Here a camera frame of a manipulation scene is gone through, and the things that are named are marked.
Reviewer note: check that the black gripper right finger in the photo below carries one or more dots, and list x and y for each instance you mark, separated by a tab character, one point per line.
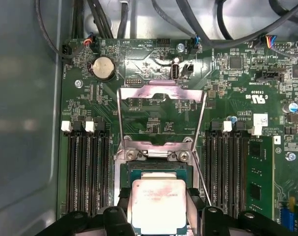
215	221

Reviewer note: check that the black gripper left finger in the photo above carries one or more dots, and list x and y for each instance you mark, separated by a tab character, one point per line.
114	221

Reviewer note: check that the metal locking lever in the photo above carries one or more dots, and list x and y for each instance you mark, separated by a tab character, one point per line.
202	182

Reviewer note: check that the silver CPU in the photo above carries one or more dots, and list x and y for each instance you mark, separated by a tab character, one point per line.
158	204

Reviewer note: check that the metal socket cover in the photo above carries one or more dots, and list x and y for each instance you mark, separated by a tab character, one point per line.
139	92

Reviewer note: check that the CPU socket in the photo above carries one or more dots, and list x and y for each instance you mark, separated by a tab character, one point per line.
153	168

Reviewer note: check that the green RAM stick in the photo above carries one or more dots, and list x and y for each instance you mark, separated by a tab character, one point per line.
260	177

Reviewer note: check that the blue board connector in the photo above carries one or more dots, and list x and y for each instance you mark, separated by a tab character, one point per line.
287	218

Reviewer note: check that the silver board screw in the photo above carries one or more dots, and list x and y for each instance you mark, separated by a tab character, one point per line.
78	83
290	156
180	46

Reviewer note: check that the blue top capacitor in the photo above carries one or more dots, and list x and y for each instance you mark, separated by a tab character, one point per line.
233	118
293	107

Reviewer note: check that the white label sticker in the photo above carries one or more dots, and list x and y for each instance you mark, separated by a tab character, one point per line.
260	120

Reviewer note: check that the green motherboard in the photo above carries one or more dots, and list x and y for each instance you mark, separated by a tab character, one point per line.
237	98

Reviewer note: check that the black and grey PC case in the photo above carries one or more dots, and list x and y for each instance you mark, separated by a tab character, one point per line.
21	123

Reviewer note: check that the silver coin battery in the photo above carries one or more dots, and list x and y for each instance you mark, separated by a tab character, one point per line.
103	67

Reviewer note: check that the internal USB port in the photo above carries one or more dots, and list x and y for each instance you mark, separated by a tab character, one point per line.
176	71

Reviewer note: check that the silver capacitor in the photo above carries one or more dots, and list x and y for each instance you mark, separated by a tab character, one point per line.
177	59

